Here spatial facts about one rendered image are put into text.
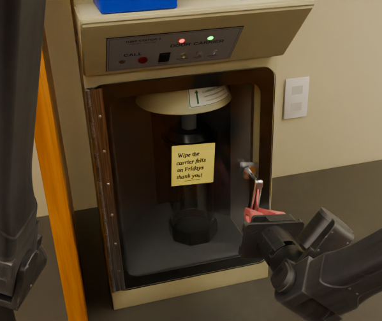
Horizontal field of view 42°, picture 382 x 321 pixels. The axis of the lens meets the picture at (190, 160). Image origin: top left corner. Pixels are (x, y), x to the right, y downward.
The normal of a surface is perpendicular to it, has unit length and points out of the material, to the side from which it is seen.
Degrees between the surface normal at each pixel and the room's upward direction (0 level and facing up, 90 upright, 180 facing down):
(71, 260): 90
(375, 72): 90
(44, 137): 90
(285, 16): 135
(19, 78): 109
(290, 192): 0
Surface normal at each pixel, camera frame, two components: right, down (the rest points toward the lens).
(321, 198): -0.04, -0.90
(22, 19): 0.94, 0.34
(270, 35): 0.22, 0.93
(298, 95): 0.27, 0.41
